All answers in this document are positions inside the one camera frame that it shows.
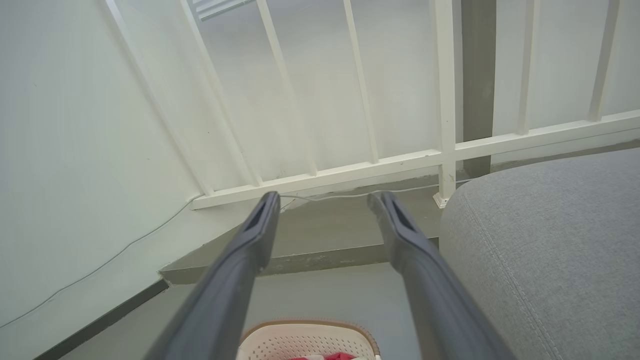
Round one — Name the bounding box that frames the thin white cable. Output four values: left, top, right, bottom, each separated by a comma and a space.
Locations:
0, 182, 473, 329

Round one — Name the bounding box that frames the red and white clothing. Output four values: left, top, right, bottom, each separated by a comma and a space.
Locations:
287, 352, 358, 360

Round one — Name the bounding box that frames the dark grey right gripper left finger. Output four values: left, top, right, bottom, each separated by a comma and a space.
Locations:
145, 191, 281, 360

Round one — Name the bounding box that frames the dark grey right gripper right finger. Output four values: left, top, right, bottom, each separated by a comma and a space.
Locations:
367, 191, 516, 360

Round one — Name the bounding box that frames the cream perforated plastic laundry basket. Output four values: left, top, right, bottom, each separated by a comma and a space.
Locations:
237, 320, 382, 360

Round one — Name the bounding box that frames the grey fabric sofa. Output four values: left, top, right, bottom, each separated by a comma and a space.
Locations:
439, 148, 640, 360

